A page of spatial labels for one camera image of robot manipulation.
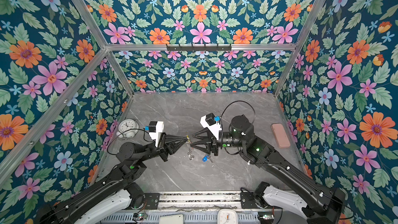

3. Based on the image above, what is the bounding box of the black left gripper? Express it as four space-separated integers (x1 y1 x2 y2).
136 132 187 164

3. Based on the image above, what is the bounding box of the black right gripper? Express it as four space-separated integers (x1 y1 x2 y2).
192 128 248 158

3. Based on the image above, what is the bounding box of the key with blue tag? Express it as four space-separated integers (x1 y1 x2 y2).
202 155 213 163

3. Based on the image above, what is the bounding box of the large grey perforated keyring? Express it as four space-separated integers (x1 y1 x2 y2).
186 135 194 160

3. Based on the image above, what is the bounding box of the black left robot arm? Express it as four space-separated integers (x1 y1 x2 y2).
34 133 188 224

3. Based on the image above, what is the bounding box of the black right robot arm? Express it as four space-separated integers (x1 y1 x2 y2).
192 113 345 224

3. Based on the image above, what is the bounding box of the white alarm clock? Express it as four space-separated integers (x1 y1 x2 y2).
116 119 140 140

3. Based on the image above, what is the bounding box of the white device at front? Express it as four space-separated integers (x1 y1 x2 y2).
159 214 184 224

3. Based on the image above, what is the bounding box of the white square clock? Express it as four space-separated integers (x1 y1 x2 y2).
217 209 238 224

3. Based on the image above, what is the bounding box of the pink rectangular case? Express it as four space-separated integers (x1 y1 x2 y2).
271 123 291 148

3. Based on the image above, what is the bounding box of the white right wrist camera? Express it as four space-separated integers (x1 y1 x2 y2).
200 113 222 140

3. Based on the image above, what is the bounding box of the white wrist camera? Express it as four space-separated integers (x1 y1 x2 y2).
200 113 222 140
145 121 164 148

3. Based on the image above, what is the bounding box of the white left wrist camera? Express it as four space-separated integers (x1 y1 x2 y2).
145 121 164 148

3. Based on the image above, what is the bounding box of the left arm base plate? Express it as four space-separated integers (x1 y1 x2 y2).
126 193 160 210

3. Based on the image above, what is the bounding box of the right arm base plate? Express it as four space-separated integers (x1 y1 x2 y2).
240 191 273 209

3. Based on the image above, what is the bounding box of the black hook rail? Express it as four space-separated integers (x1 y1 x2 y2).
166 44 232 52

